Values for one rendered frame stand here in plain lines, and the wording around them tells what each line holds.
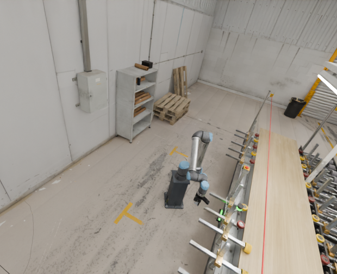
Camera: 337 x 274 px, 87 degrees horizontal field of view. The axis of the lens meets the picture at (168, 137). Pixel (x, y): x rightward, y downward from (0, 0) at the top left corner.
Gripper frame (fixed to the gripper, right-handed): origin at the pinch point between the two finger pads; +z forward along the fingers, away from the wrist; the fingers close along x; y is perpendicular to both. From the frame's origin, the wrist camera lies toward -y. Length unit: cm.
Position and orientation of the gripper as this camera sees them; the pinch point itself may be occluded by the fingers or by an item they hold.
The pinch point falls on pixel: (198, 205)
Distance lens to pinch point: 227.4
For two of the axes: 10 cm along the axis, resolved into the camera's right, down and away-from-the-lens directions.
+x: -4.6, 4.4, -7.7
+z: -1.7, 8.1, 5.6
